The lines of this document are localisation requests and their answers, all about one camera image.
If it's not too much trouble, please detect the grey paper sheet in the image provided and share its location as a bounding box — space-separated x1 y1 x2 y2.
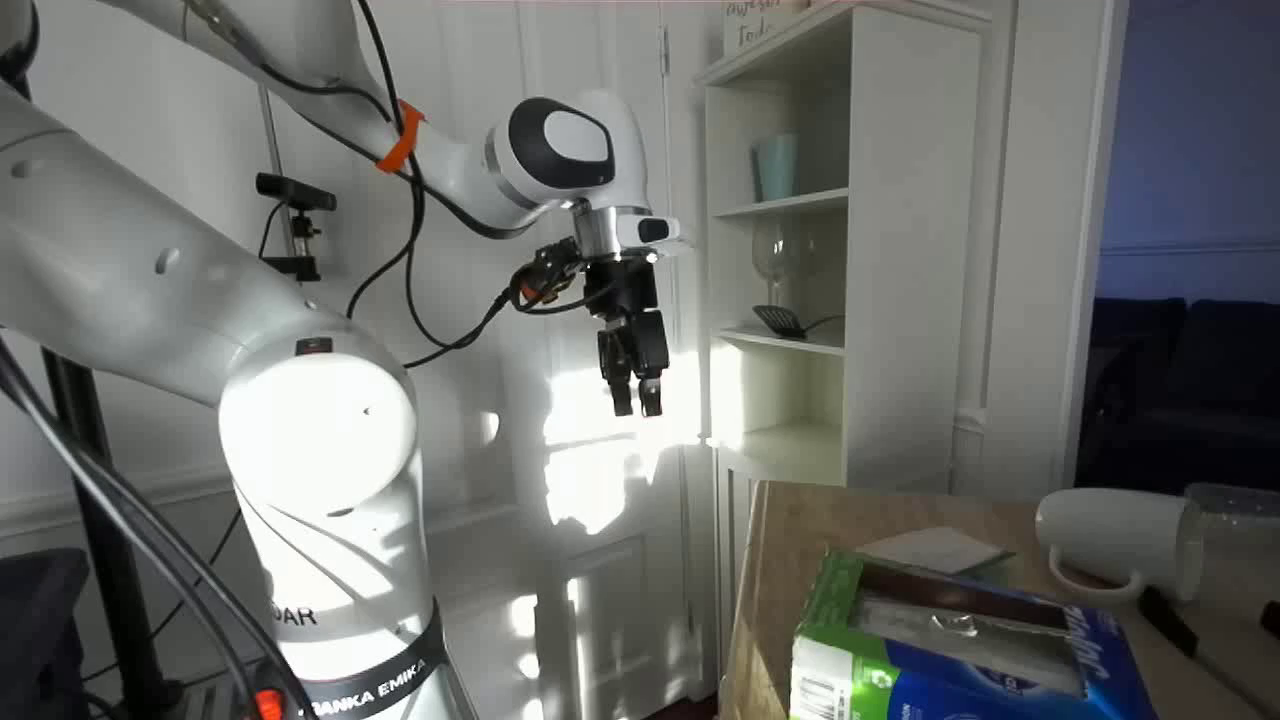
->
861 524 1009 577

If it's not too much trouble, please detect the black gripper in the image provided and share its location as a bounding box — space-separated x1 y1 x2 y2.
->
583 252 669 417

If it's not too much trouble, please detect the light blue tumbler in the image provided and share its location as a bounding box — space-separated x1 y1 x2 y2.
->
752 131 796 199

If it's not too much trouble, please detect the black marker pen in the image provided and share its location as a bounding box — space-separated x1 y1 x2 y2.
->
1135 587 1280 720

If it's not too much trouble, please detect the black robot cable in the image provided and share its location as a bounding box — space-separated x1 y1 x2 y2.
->
183 0 593 376

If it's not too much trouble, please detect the black camera on stand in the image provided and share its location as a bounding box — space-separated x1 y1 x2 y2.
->
258 173 336 285

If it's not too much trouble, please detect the white ceramic mug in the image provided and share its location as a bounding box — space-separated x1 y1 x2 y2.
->
1038 489 1203 601

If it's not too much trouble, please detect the white shelf cabinet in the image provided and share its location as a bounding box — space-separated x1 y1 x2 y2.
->
697 0 1018 594

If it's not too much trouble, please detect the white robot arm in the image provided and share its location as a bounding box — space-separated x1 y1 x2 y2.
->
0 0 679 720

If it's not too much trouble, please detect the green blue Ziploc box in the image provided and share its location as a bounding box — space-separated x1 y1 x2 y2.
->
787 552 1157 720

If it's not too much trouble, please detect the clear wine glass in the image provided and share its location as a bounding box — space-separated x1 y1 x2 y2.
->
752 225 802 303

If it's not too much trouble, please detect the black spatula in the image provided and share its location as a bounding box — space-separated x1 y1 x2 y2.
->
757 303 844 343

